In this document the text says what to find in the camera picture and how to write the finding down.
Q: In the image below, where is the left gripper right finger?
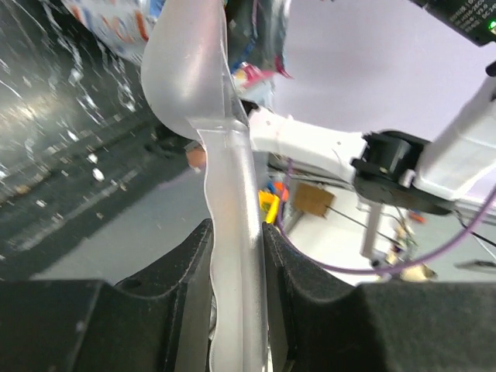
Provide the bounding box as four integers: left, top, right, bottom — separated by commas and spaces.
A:
263, 225, 495, 371

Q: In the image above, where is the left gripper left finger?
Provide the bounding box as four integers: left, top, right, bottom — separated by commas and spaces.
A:
1, 220, 213, 371

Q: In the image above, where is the translucent plastic food scoop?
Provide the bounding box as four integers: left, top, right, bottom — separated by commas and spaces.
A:
141, 1, 268, 371

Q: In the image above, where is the pink pet food bag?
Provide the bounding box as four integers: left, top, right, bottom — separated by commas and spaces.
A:
62, 0, 291, 92

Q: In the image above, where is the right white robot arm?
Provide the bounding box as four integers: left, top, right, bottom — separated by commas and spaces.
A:
248, 1, 495, 215

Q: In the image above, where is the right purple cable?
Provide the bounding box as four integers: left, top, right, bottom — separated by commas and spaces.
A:
277, 158, 496, 277

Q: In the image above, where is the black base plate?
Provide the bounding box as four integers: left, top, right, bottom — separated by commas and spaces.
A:
1, 124, 191, 261

